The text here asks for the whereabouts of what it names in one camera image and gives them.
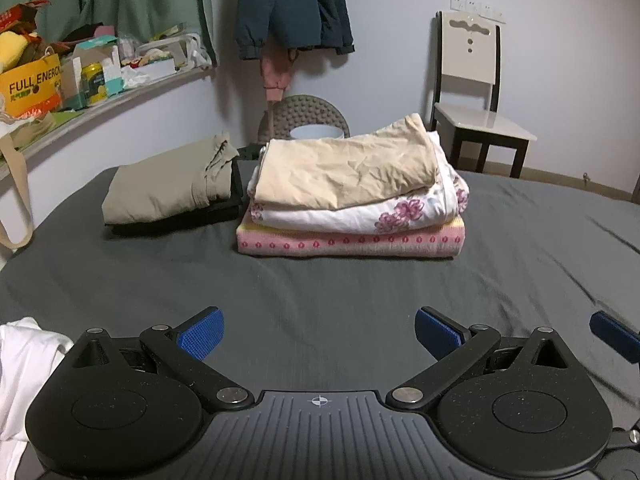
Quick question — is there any beige cloth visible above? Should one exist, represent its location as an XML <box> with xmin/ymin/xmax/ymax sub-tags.
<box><xmin>253</xmin><ymin>114</ymin><xmax>439</xmax><ymax>210</ymax></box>

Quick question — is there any pink patterned folded towel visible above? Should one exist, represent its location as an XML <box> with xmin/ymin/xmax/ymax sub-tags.
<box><xmin>235</xmin><ymin>214</ymin><xmax>466</xmax><ymax>259</ymax></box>

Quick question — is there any white floral folded cloth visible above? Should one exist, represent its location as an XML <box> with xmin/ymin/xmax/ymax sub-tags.
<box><xmin>247</xmin><ymin>131</ymin><xmax>470</xmax><ymax>235</ymax></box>

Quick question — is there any white garment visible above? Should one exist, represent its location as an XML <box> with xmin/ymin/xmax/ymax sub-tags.
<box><xmin>0</xmin><ymin>316</ymin><xmax>74</xmax><ymax>479</ymax></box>

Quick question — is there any olive folded garment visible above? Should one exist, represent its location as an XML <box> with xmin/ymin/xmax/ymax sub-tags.
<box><xmin>102</xmin><ymin>132</ymin><xmax>239</xmax><ymax>226</ymax></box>

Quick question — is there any round woven stool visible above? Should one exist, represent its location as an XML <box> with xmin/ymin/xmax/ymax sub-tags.
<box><xmin>257</xmin><ymin>94</ymin><xmax>350</xmax><ymax>144</ymax></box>

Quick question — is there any window sill shelf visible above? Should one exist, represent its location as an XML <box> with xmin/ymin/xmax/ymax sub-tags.
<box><xmin>20</xmin><ymin>67</ymin><xmax>216</xmax><ymax>166</ymax></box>

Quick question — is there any canvas tote bag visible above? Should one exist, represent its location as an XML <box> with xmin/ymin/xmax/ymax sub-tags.
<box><xmin>1</xmin><ymin>112</ymin><xmax>55</xmax><ymax>252</ymax></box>

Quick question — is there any yellow drink can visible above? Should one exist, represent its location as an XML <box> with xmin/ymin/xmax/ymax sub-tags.
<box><xmin>81</xmin><ymin>63</ymin><xmax>107</xmax><ymax>106</ymax></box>

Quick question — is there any yellow cardboard box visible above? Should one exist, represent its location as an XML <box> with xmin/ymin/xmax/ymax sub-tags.
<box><xmin>0</xmin><ymin>54</ymin><xmax>62</xmax><ymax>118</ymax></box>

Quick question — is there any pink hanging garment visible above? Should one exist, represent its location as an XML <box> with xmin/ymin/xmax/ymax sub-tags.
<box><xmin>260</xmin><ymin>41</ymin><xmax>299</xmax><ymax>103</ymax></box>

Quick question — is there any white teal small box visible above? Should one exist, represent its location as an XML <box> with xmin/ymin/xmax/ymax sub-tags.
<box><xmin>61</xmin><ymin>35</ymin><xmax>124</xmax><ymax>110</ymax></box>

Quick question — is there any yellow plush toy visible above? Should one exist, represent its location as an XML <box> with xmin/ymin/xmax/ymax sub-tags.
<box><xmin>0</xmin><ymin>30</ymin><xmax>29</xmax><ymax>73</ymax></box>

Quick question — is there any dark teal hanging jacket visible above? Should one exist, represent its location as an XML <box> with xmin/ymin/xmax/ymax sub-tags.
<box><xmin>234</xmin><ymin>0</ymin><xmax>355</xmax><ymax>61</ymax></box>

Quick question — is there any red cardboard box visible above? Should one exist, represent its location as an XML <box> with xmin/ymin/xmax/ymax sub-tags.
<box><xmin>0</xmin><ymin>0</ymin><xmax>50</xmax><ymax>35</ymax></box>

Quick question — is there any white wall socket strip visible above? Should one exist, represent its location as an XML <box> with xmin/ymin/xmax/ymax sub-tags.
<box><xmin>449</xmin><ymin>0</ymin><xmax>506</xmax><ymax>24</ymax></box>

